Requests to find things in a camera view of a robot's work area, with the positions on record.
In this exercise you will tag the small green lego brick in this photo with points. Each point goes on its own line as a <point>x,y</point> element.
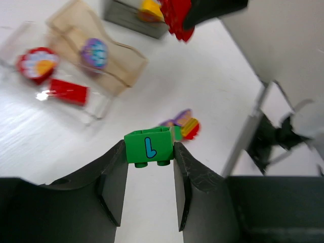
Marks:
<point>144,146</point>

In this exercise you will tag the green purple butterfly lego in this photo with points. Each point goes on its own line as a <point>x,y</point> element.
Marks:
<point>176,130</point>

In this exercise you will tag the red long lego brick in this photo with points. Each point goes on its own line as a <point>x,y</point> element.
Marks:
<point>68,92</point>

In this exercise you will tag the purple butterfly wing lego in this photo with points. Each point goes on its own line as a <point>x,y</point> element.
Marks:
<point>183,117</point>

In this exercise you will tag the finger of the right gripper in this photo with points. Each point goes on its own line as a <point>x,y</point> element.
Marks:
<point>203,10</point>

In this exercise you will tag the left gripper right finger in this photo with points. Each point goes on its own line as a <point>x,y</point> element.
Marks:
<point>212,208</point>

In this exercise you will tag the purple lotus lego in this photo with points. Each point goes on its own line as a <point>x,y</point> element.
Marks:
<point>94,53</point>

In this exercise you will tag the yellow flower lego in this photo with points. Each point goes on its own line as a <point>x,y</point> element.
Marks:
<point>149,11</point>

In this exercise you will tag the orange transparent container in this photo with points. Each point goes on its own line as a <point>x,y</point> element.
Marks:
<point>79,37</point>

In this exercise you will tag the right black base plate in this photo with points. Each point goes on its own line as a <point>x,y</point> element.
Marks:
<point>267,136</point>

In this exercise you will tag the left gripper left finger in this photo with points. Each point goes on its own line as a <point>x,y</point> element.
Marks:
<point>84,206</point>

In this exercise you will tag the clear plastic container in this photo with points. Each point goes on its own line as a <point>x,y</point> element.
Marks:
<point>15,87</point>

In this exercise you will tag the smoky grey container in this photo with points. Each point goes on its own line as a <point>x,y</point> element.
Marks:
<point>127,15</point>

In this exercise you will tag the red flower lego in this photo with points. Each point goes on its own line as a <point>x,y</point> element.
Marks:
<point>37,64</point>

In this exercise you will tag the red curved lego brick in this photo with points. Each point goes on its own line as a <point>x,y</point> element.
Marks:
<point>174,13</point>

